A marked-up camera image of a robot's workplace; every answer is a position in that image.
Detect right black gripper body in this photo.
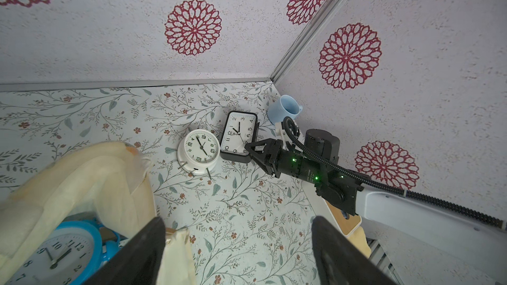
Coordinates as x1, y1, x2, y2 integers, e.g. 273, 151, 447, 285
265, 138, 340, 186

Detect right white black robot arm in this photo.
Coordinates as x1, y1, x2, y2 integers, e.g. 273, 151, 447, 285
245, 117, 506, 284

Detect blue twin bell alarm clock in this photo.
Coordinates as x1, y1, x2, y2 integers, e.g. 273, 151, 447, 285
4, 220, 121, 284

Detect white round alarm clock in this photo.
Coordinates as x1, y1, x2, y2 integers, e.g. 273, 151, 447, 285
176, 129, 220, 175

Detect white wooden top box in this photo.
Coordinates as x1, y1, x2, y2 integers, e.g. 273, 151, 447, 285
302, 182, 362, 238

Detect light blue mug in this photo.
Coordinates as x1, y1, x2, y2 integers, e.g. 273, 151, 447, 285
267, 95, 303, 124

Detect black square alarm clock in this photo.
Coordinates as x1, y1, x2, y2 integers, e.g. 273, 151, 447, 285
220, 111, 259, 164

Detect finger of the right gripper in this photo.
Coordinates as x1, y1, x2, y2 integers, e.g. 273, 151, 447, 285
244, 139, 273, 156
250, 154, 277, 177

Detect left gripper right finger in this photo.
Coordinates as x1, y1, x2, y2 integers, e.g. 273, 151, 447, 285
312, 216, 394, 284

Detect yellow cloth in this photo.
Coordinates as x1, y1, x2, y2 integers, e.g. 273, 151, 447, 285
347, 226, 372, 259

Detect beige canvas tote bag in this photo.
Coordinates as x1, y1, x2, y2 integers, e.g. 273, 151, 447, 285
1, 142, 197, 284

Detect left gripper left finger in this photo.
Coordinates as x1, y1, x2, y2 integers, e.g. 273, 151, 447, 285
84, 216, 166, 285

